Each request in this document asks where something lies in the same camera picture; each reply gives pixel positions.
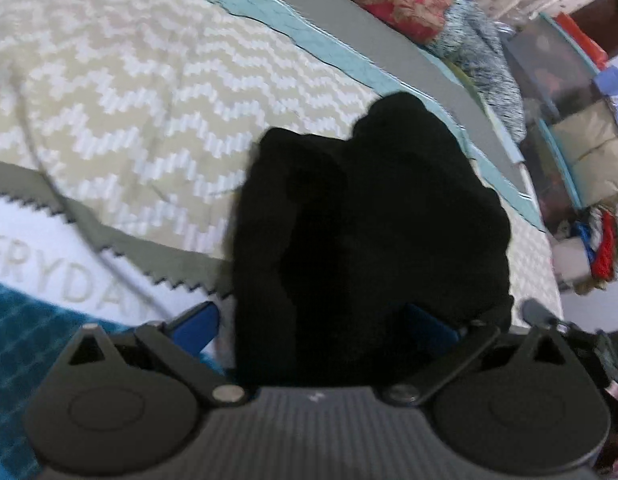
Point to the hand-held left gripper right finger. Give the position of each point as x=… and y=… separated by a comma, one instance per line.
x=431, y=332

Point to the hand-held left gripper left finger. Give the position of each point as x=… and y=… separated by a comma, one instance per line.
x=196, y=322

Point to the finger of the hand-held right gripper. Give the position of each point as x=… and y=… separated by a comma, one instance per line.
x=589, y=350

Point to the black pants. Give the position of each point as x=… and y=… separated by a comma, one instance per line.
x=369, y=240

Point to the red white blue cloth pile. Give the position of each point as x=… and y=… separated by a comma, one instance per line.
x=601, y=240

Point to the beige folded cloth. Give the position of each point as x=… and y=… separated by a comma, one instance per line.
x=594, y=150

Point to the patterned teal beige bedspread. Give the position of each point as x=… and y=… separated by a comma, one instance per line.
x=119, y=90

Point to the teal shelf with clutter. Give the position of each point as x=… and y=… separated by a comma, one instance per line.
x=554, y=75

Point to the floral patchwork quilt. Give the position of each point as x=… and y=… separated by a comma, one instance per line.
x=419, y=5

